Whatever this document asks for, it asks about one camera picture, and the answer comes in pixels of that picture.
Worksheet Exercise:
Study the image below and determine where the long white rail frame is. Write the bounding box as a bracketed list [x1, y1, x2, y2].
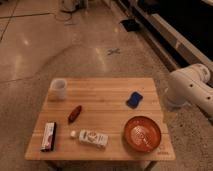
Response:
[115, 0, 213, 86]

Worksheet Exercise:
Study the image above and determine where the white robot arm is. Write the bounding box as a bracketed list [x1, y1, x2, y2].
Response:
[164, 63, 213, 117]

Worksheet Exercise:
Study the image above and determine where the wooden folding table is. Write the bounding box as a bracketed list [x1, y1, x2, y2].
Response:
[25, 78, 175, 162]

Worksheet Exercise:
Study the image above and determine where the blue sponge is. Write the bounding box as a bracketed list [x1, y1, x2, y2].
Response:
[126, 92, 143, 108]

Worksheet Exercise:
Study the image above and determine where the orange ceramic bowl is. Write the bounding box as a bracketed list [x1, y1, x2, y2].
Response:
[124, 116, 162, 153]

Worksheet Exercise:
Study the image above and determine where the black floor plate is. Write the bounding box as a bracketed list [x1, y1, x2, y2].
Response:
[121, 19, 140, 32]

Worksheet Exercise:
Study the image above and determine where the translucent white plastic cup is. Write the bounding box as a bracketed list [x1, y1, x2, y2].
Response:
[48, 78, 67, 101]

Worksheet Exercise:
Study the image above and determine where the white machine base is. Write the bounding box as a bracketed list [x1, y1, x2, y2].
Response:
[59, 0, 88, 12]

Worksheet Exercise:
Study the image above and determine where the white plastic bottle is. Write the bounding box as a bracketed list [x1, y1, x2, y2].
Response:
[70, 130, 109, 148]

